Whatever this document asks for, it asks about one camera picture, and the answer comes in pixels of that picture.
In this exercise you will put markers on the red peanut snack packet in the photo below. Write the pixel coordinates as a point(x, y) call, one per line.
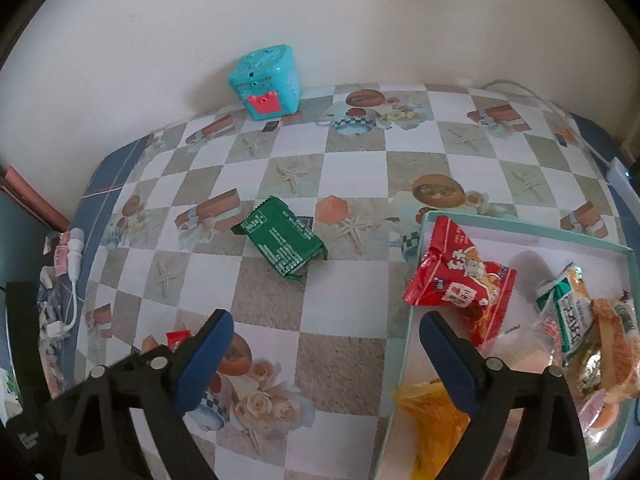
point(453, 274)

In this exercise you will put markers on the crumpled paper wrappers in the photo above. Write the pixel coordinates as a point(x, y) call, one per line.
point(57, 315)

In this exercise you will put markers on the white plug with cable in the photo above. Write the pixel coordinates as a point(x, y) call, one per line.
point(70, 279)

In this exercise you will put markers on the orange bread bag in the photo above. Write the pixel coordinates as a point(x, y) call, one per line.
point(619, 347)

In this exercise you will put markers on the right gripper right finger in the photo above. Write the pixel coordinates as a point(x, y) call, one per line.
point(548, 443)

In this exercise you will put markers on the checkered tablecloth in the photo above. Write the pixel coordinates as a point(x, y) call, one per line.
point(307, 391)

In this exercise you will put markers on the pink snack bag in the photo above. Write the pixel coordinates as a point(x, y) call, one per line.
point(596, 416)

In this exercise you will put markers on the green white pastry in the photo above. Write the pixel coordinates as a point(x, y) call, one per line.
point(564, 305)

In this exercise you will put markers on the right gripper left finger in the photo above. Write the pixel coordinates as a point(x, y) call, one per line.
point(165, 385)

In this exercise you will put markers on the red white snack packet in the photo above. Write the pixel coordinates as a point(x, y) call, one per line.
point(177, 337)

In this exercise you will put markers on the teal cube toy box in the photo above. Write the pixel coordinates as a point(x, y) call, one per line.
point(267, 83)

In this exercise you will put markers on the white power strip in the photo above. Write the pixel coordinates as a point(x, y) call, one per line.
point(618, 177)

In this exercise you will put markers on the yellow orange snack bag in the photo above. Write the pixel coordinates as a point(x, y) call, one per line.
point(439, 425)

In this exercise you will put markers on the dark green snack packet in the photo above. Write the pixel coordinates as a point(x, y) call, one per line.
point(281, 237)

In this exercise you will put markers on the small black card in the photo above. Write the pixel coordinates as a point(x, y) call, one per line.
point(271, 126)

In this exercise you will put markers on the white tray teal rim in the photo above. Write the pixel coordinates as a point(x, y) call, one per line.
point(538, 254)

